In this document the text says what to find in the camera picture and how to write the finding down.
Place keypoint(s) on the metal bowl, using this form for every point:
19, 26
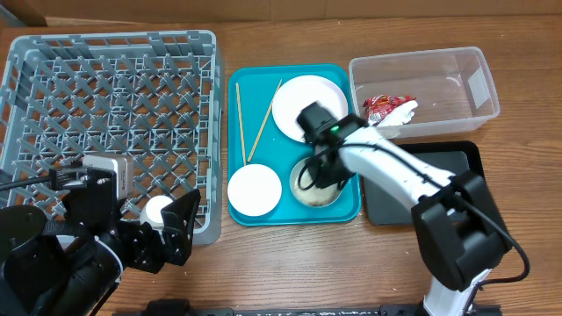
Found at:
313, 197

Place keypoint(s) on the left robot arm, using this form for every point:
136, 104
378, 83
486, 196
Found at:
70, 267

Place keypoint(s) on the wooden chopstick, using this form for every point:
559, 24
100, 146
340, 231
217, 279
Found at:
240, 119
264, 122

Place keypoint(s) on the large white plate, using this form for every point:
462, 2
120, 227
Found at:
301, 91

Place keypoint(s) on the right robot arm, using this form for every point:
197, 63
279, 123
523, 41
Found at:
459, 229

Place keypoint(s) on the red snack wrapper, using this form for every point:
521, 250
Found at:
376, 108

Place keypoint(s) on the black plastic tray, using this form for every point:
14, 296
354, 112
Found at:
456, 156

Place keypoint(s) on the clear plastic bin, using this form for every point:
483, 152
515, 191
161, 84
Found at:
453, 88

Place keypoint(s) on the right wooden chopstick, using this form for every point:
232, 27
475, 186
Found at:
264, 122

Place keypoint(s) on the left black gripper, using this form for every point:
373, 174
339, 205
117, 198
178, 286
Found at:
152, 252

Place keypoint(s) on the small pink plate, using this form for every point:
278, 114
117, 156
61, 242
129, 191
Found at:
254, 190

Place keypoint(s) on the teal serving tray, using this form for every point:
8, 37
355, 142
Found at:
279, 152

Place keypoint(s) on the white paper cup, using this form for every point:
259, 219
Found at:
151, 212

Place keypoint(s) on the white napkin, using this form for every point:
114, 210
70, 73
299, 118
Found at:
400, 116

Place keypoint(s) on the left wooden chopstick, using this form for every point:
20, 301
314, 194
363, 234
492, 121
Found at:
240, 119

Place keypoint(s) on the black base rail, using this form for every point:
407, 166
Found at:
183, 307

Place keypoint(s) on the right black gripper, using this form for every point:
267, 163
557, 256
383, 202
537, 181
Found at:
321, 180

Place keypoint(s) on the grey plastic dish rack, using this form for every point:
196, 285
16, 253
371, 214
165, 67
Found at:
156, 97

